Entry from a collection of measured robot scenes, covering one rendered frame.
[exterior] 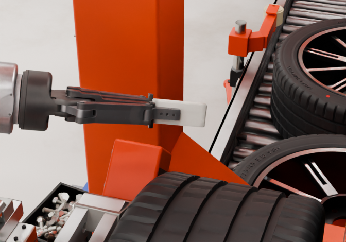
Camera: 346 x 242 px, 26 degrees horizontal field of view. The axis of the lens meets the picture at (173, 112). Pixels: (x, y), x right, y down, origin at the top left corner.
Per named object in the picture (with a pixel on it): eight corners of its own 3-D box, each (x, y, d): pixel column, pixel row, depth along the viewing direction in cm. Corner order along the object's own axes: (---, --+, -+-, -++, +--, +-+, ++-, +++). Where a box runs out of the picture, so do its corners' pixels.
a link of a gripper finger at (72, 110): (50, 93, 93) (49, 101, 88) (92, 97, 94) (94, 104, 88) (49, 112, 93) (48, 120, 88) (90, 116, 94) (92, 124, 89)
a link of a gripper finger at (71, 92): (67, 88, 93) (67, 90, 92) (155, 96, 95) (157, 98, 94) (64, 119, 94) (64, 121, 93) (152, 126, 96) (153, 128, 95)
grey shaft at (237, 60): (239, 144, 289) (246, 29, 260) (225, 141, 290) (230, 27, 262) (244, 131, 296) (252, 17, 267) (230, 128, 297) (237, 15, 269)
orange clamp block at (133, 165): (150, 207, 107) (162, 146, 109) (99, 196, 109) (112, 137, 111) (160, 211, 114) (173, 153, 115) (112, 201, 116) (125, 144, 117)
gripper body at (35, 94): (17, 121, 98) (88, 127, 100) (14, 136, 90) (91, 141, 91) (22, 65, 97) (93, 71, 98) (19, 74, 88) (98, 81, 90)
